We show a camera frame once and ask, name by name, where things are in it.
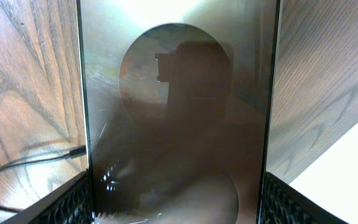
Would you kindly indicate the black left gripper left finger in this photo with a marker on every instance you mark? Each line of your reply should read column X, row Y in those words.
column 70, row 203

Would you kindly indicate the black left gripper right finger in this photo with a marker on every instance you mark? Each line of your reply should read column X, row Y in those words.
column 282, row 204

